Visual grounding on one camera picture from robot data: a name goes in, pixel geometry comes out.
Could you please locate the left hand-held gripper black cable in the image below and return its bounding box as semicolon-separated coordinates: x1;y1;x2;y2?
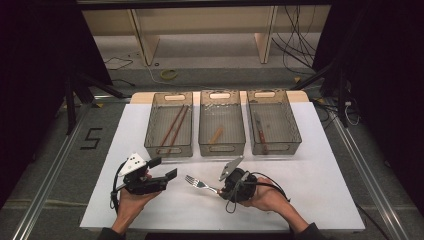
109;161;129;214

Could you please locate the black metal stand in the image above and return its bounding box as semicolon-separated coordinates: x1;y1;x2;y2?
64;71;131;136
289;63;349;128

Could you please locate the spoon with light wooden handle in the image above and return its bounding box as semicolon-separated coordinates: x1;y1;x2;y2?
208;126;225;145

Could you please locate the person's right hand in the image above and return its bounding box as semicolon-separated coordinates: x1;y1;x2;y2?
240;178;290;214

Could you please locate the right hand-held gripper black cable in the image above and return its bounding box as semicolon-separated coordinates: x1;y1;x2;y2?
224;171;291;214

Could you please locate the thin black floor cable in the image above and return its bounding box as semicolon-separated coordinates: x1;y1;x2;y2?
103;56;134;72

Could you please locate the white floor cable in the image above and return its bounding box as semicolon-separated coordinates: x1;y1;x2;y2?
128;53;201;89

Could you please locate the black curtain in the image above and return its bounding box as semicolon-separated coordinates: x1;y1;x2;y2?
0;0;113;208
313;0;424;214

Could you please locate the aluminium floor rail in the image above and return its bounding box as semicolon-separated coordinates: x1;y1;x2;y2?
328;109;411;240
11;103;91;240

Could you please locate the bundle of black floor cables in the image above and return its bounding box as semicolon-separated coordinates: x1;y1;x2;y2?
271;4;318;76

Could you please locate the transparent grey plastic bin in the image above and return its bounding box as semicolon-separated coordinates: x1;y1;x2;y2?
198;89;247;157
143;91;194;159
246;88;303;156

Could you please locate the fork with brown wooden handle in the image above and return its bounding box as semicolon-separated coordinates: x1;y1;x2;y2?
184;174;224;195

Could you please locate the knife with brown wooden handle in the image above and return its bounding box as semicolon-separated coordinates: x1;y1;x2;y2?
253;111;269;155

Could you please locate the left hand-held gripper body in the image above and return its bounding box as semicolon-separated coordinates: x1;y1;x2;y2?
118;152;168;195

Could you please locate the light wooden shelf unit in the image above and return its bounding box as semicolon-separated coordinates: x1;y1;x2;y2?
81;4;331;66

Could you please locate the white table mat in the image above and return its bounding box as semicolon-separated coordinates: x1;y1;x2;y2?
79;101;366;232

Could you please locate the hand-held gripper black cable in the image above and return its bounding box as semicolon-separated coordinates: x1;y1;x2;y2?
109;161;129;214
224;171;291;214

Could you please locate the yellow tape roll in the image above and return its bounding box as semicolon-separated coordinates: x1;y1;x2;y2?
159;68;178;81

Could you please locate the person's left hand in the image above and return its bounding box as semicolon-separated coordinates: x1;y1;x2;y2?
114;191;160;227

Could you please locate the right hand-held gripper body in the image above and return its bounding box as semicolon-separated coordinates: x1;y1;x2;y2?
218;155;258;203

